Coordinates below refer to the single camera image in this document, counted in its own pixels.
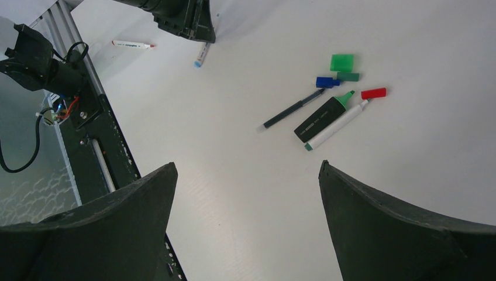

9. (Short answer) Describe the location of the black thin pen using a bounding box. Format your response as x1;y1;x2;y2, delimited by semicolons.
256;88;326;132

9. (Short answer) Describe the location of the blue pen cap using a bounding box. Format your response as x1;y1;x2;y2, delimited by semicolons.
315;77;342;88

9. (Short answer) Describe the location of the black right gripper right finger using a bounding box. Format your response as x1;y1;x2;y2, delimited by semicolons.
318;161;495;280

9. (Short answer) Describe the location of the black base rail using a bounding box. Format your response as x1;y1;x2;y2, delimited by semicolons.
58;61;187;281

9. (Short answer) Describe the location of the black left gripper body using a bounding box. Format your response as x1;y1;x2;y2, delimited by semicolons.
119;0;216;43

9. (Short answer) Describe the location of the green highlighter cap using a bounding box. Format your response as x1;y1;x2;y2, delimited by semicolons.
330;54;354;72

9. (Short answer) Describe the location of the black green highlighter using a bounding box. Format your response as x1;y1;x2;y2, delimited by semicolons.
294;91;355;143

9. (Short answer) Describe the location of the red pen cap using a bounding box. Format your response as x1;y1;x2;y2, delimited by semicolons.
361;88;387;100

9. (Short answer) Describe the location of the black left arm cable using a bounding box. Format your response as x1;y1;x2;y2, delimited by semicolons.
0;108;53;174

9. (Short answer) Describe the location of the white marker green end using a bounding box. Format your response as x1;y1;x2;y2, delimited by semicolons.
304;99;371;151

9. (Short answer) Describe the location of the aluminium frame rail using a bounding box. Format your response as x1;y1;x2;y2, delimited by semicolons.
29;1;105;96

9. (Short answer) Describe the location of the white marker red tip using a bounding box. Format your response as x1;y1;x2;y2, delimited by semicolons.
112;40;155;49

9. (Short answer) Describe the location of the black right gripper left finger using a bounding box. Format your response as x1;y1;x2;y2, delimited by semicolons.
1;163;178;280

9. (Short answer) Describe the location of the dark green pen cap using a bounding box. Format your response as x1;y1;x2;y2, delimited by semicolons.
336;72;360;82

